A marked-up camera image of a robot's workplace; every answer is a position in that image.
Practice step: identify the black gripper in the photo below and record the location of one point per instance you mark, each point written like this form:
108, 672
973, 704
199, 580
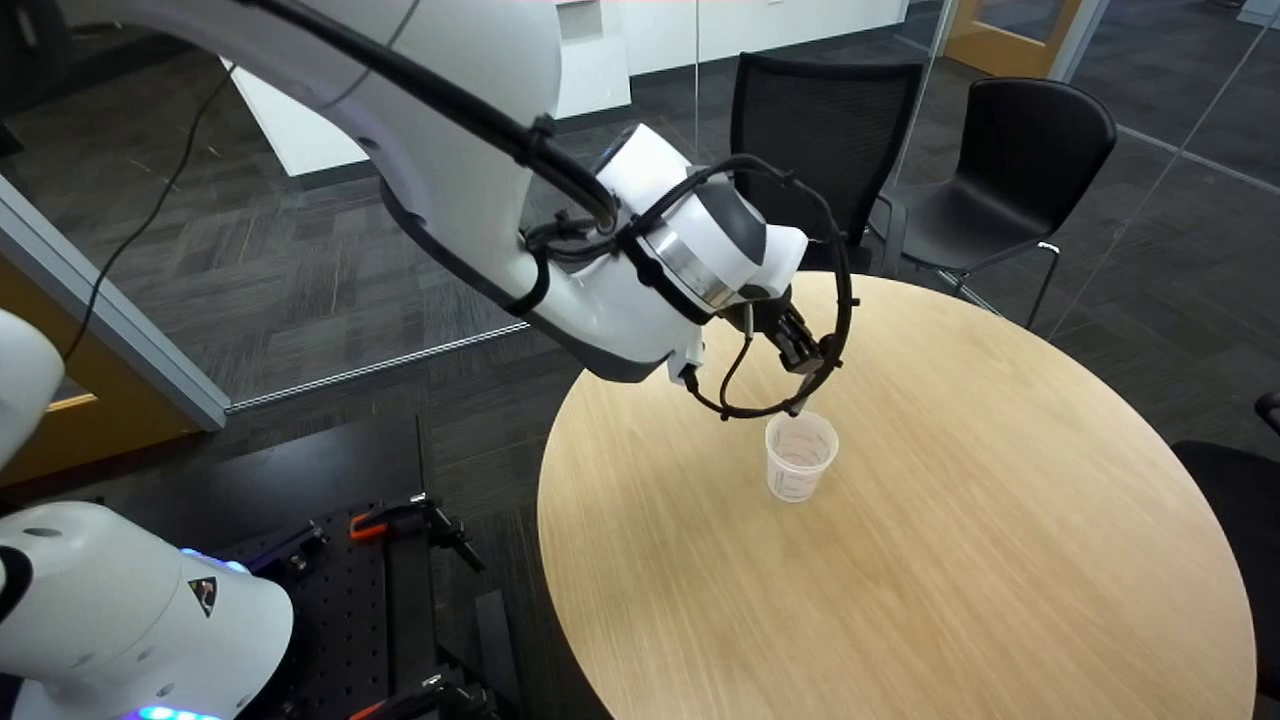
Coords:
782, 326

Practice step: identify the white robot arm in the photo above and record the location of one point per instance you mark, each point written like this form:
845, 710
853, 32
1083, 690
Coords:
440, 172

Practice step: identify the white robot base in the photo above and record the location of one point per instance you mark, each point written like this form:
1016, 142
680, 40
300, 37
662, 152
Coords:
121, 612

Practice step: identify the translucent plastic measuring cup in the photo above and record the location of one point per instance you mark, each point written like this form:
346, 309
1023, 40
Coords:
800, 465

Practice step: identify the black office chair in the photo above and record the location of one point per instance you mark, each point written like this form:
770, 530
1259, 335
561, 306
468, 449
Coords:
1247, 534
1025, 163
827, 134

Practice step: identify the wooden door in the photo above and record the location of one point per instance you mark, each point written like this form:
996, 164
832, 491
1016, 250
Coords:
1023, 37

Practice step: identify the black mounting board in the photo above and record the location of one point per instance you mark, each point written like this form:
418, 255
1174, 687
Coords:
384, 612

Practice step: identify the black base mounting clamp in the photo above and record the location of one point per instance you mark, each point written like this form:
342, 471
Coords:
283, 545

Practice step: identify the orange wooden panel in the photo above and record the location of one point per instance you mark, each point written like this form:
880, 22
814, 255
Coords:
83, 402

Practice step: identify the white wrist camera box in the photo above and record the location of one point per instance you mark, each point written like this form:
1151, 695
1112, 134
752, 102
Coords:
688, 358

